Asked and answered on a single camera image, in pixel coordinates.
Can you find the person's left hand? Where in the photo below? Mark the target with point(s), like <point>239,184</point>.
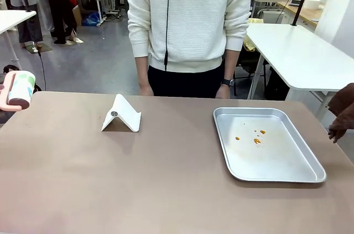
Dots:
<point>224,92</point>

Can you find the person's right hand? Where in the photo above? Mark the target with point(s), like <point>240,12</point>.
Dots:
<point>146,90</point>

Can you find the brown cloth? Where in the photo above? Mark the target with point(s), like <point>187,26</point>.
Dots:
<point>343,101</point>

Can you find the person's left forearm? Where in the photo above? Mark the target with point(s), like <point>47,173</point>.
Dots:
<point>231,65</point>

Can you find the person's right forearm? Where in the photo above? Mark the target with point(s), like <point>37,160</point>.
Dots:
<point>141,70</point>

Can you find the dark wristwatch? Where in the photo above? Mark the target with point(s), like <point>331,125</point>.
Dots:
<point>228,82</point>

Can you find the white folding stand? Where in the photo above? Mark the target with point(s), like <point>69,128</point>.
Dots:
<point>127,115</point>

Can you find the large orange sauce smear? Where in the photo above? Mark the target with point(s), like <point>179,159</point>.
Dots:
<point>257,141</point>

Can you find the yellow cloth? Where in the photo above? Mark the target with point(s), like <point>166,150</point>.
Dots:
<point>253,32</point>

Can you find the person in white sweater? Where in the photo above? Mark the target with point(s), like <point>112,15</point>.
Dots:
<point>193,18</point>

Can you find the large white table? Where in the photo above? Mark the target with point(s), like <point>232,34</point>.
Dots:
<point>293,51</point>

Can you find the silver metal tray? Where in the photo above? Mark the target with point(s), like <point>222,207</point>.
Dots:
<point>276,162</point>

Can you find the blue plastic bag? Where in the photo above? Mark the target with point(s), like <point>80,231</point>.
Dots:
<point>91,19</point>

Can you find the brown cardboard box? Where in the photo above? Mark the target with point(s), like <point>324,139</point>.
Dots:
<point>77,15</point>

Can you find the wood-top workbench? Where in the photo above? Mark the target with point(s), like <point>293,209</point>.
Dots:
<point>307,14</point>

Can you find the bystander in black trousers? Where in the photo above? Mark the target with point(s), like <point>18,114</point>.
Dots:
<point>59,10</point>

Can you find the bystander in grey trousers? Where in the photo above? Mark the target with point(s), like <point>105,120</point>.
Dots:
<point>26,32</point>

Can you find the small white table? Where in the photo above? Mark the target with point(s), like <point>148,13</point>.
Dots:
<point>13,19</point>

